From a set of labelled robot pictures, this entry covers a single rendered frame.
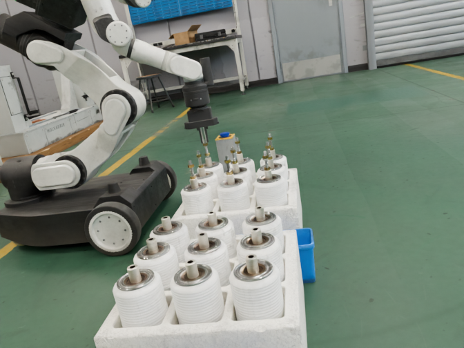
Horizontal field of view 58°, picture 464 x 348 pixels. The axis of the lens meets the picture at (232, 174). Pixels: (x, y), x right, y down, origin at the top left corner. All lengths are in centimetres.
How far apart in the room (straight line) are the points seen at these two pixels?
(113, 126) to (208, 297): 98
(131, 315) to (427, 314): 66
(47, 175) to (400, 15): 543
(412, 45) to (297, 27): 158
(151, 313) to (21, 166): 120
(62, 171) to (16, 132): 210
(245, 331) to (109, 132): 107
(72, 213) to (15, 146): 226
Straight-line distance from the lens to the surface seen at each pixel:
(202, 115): 150
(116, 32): 145
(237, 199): 129
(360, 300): 115
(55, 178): 182
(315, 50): 637
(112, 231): 159
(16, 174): 194
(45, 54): 174
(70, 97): 491
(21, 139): 385
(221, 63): 644
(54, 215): 173
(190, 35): 605
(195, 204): 132
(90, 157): 178
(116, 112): 164
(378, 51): 642
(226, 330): 81
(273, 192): 127
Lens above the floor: 66
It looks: 17 degrees down
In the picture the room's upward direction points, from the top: 10 degrees counter-clockwise
